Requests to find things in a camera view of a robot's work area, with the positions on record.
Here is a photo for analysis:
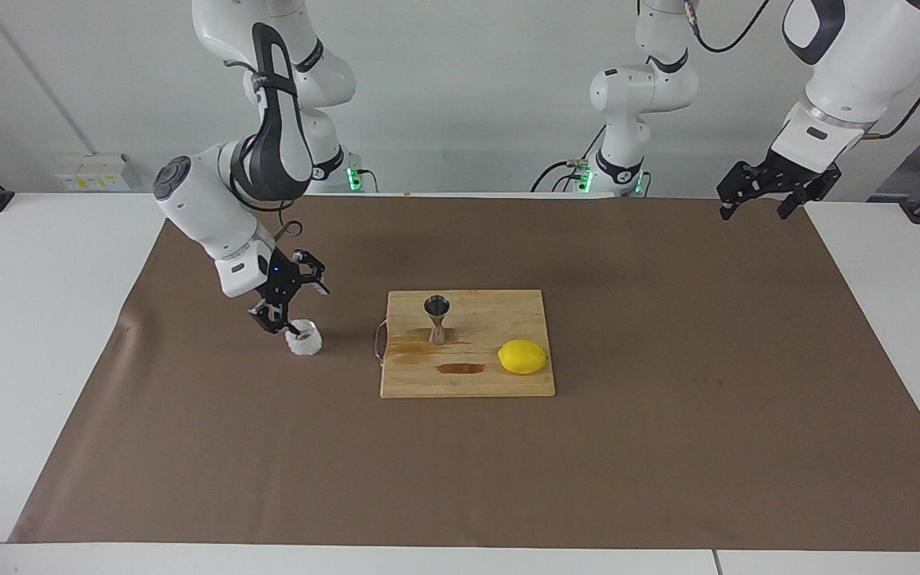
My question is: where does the yellow lemon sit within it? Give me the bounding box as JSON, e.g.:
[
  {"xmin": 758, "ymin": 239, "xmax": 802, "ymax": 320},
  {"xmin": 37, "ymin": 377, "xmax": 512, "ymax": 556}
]
[{"xmin": 498, "ymin": 339, "xmax": 549, "ymax": 375}]

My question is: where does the clear textured glass cup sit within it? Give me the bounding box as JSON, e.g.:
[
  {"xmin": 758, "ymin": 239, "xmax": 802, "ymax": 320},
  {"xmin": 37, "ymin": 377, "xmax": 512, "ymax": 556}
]
[{"xmin": 284, "ymin": 319, "xmax": 323, "ymax": 358}]

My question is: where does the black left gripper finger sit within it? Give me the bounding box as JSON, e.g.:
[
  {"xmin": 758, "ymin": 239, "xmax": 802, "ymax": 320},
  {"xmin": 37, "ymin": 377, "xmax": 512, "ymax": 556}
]
[
  {"xmin": 778, "ymin": 172, "xmax": 843, "ymax": 220},
  {"xmin": 717, "ymin": 161, "xmax": 772, "ymax": 220}
]

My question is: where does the black base cable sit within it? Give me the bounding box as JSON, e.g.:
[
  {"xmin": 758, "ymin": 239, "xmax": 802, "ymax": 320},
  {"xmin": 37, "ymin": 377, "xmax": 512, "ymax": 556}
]
[{"xmin": 530, "ymin": 124, "xmax": 609, "ymax": 194}]

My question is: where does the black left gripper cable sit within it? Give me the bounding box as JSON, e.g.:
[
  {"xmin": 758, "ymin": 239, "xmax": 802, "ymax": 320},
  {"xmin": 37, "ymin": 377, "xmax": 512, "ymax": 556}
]
[{"xmin": 682, "ymin": 0, "xmax": 920, "ymax": 141}]

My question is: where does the white socket box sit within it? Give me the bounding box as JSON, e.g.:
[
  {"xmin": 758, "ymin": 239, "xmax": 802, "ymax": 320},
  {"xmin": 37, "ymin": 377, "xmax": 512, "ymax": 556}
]
[{"xmin": 53, "ymin": 153, "xmax": 132, "ymax": 192}]

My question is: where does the steel jigger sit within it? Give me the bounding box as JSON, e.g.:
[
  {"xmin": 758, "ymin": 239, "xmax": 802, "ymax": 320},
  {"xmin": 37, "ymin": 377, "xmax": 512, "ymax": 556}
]
[{"xmin": 424, "ymin": 295, "xmax": 451, "ymax": 346}]

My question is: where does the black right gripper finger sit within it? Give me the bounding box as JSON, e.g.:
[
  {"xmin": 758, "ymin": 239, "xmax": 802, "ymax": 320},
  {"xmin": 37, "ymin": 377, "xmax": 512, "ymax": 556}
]
[
  {"xmin": 251, "ymin": 299, "xmax": 301, "ymax": 336},
  {"xmin": 292, "ymin": 249, "xmax": 331, "ymax": 295}
]

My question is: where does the brown paper table mat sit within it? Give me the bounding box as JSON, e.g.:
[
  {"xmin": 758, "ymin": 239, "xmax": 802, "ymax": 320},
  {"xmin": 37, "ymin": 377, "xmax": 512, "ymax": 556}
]
[{"xmin": 9, "ymin": 194, "xmax": 920, "ymax": 552}]

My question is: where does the wooden cutting board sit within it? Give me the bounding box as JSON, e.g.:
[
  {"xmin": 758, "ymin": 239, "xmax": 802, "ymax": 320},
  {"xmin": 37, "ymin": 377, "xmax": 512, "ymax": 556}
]
[{"xmin": 374, "ymin": 289, "xmax": 557, "ymax": 399}]

